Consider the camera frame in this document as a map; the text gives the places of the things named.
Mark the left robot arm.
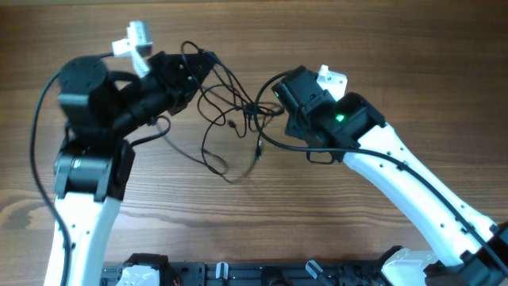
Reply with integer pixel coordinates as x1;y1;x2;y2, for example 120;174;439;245
44;50;217;285

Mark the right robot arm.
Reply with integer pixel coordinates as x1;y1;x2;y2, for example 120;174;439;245
272;66;507;285

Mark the left camera black cable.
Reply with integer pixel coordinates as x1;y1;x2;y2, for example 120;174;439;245
29;51;116;286

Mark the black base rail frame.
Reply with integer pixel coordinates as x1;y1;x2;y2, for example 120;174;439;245
99;253;389;286

